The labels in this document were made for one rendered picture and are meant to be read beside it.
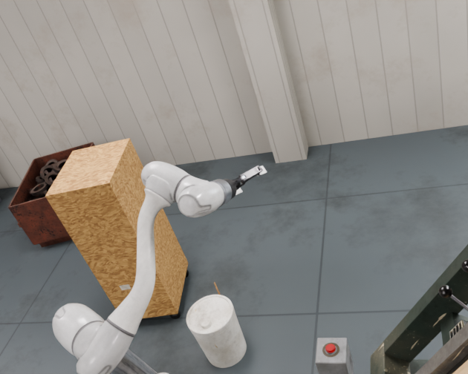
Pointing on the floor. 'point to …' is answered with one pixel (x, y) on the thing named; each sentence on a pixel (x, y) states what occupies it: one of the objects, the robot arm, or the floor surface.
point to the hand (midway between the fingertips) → (250, 179)
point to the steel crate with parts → (21, 210)
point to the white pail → (217, 330)
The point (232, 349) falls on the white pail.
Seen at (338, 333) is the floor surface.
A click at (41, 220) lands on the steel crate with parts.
